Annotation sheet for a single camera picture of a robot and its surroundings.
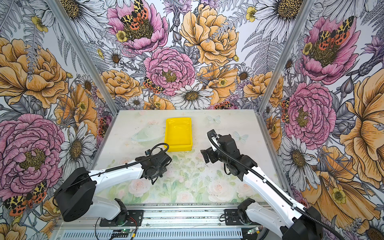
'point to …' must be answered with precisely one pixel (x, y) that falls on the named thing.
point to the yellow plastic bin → (178, 134)
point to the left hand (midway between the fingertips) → (159, 172)
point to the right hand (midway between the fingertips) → (210, 151)
